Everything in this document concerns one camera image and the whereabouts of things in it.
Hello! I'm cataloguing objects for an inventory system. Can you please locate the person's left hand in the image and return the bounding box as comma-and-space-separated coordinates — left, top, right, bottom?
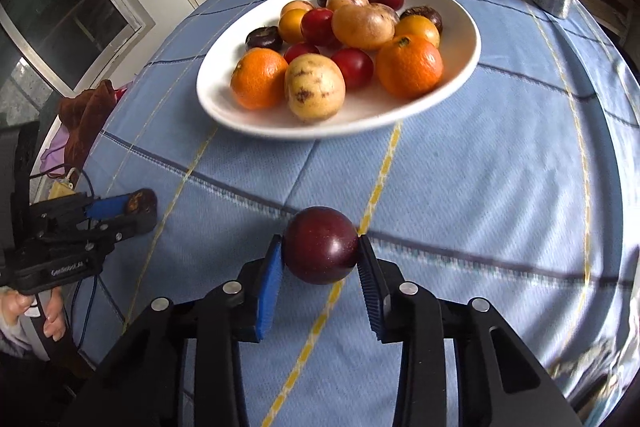
1, 287, 66, 341

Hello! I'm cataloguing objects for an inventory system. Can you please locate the blue checked tablecloth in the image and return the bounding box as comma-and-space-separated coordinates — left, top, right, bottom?
72, 0, 639, 426

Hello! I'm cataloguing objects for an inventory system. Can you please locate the white oval plate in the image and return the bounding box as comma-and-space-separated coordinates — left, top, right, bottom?
196, 0, 480, 140

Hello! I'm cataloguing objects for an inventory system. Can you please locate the dark purple plum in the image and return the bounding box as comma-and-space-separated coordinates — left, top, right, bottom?
282, 206, 358, 285

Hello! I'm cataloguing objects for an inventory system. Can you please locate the dark chestnut fruit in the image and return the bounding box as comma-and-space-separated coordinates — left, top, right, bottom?
245, 26, 283, 52
399, 5, 442, 32

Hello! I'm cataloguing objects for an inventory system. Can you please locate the dark chestnut fruit left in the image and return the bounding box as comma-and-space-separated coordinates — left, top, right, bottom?
245, 26, 283, 52

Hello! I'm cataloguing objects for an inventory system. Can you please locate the small orange tangerine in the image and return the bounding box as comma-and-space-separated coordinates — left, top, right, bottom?
278, 9, 307, 44

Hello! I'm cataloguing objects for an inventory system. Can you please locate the orange tangerine on plate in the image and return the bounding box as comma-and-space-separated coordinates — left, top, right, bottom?
374, 35, 444, 101

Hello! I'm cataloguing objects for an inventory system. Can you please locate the brown cloth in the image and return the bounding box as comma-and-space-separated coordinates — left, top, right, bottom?
58, 79, 116, 172

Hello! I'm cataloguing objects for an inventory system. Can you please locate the yellow brown pear melon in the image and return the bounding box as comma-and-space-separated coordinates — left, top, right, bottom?
332, 4, 396, 51

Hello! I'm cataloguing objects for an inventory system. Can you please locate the small striped brown fruit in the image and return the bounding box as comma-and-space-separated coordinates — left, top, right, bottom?
280, 0, 314, 16

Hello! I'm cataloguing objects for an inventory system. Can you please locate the large orange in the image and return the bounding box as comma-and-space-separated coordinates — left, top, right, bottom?
230, 48, 288, 110

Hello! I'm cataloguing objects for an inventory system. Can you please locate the yellow orange citrus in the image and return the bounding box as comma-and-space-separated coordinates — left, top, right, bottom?
395, 15, 440, 48

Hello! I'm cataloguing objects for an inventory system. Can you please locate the dark chestnut fruit right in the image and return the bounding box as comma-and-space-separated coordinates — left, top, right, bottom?
399, 5, 442, 32

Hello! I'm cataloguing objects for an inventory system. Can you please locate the large yellow brown melon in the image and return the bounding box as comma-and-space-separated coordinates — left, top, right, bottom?
284, 53, 346, 122

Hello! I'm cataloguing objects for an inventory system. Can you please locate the red tomato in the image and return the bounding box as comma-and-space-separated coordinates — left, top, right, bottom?
300, 8, 342, 49
283, 42, 320, 64
332, 48, 374, 91

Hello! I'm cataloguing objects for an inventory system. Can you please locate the dark brown passion fruit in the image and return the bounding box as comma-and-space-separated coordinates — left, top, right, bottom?
125, 187, 157, 215

